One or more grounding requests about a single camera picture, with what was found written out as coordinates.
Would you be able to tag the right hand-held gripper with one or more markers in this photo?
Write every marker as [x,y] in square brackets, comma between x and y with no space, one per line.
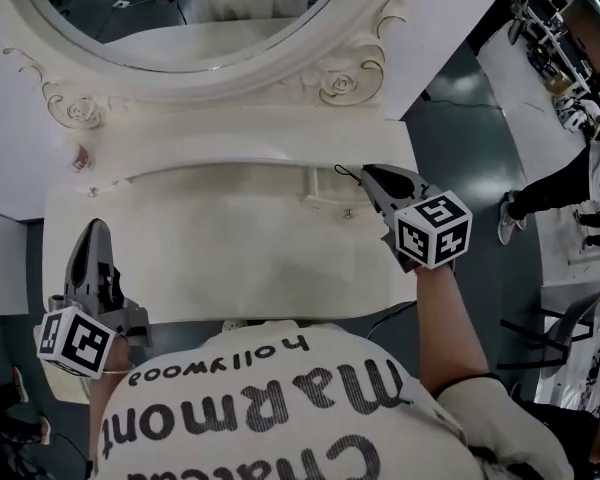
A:
[430,238]

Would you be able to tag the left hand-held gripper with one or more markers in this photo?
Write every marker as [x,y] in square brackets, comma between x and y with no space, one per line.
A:
[87,343]

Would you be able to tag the white ornate dressing table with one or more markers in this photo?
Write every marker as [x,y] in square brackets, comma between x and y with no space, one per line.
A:
[230,248]

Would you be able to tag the person's right forearm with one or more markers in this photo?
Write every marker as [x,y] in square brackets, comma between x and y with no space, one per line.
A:
[445,328]

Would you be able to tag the person's left forearm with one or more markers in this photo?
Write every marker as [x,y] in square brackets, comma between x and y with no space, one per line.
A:
[105,393]

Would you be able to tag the white partition panel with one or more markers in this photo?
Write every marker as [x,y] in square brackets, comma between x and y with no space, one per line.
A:
[2,263]

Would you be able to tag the cream perforated shoe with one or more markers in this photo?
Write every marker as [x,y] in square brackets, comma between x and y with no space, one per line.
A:
[235,325]

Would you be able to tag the cream printed shirt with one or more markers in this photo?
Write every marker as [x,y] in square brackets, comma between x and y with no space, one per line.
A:
[280,368]

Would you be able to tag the oval white framed mirror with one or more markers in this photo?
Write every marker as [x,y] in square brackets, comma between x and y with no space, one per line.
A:
[155,18]

